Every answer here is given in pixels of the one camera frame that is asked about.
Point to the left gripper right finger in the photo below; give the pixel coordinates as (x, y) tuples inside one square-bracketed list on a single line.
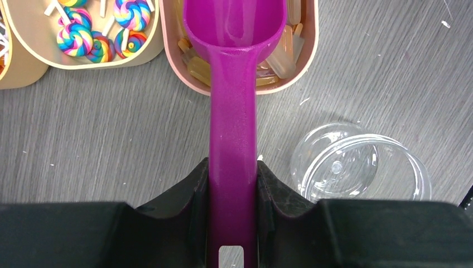
[(293, 232)]

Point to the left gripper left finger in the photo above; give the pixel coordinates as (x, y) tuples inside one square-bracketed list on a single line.
[(167, 231)]

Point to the magenta plastic scoop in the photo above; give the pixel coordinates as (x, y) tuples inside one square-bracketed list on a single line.
[(233, 37)]

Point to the pink tray popsicle candies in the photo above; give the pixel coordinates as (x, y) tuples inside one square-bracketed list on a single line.
[(304, 54)]

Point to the clear round plastic jar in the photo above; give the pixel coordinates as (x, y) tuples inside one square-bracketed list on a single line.
[(345, 161)]

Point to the beige tray swirl lollipops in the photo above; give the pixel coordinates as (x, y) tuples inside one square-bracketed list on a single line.
[(75, 35)]

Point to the orange tray with lollipops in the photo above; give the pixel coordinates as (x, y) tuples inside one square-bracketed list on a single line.
[(19, 68)]

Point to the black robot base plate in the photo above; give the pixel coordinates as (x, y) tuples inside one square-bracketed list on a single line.
[(467, 199)]

